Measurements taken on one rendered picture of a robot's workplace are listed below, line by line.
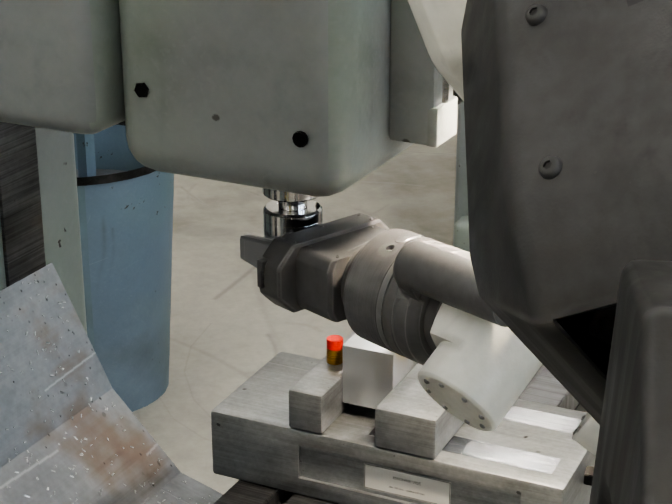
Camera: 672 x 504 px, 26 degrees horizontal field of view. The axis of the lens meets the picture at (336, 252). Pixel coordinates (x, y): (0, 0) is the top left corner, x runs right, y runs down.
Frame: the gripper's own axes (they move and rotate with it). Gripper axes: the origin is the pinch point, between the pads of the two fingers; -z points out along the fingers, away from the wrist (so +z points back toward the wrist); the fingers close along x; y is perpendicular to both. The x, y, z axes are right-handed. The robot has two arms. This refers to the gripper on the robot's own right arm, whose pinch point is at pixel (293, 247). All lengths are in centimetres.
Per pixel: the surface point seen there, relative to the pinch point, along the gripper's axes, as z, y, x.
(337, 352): -10.3, 16.9, -13.6
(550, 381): -9, 29, -44
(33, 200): -39.2, 5.3, 1.4
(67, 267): -41.7, 14.5, -3.3
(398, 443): 0.6, 21.5, -11.3
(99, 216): -186, 67, -96
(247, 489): -12.8, 29.2, -4.3
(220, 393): -183, 120, -125
